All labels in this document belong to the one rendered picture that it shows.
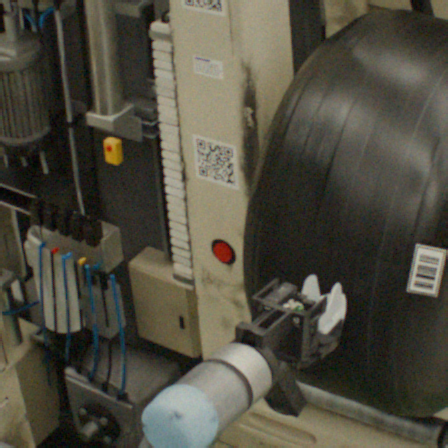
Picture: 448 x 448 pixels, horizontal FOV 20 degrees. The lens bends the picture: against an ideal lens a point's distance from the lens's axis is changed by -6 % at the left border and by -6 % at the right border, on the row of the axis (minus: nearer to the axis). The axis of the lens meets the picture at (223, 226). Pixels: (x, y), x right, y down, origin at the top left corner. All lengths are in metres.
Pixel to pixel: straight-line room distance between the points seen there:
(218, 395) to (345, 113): 0.44
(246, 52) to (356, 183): 0.29
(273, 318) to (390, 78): 0.37
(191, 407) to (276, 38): 0.68
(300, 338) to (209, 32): 0.51
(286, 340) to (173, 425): 0.21
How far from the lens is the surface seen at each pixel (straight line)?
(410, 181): 1.55
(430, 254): 1.55
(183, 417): 1.32
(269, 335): 1.42
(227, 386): 1.37
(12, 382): 2.10
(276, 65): 1.85
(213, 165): 1.90
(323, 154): 1.60
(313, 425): 1.95
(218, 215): 1.95
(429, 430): 1.87
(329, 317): 1.54
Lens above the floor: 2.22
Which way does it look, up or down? 35 degrees down
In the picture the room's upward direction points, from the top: 5 degrees counter-clockwise
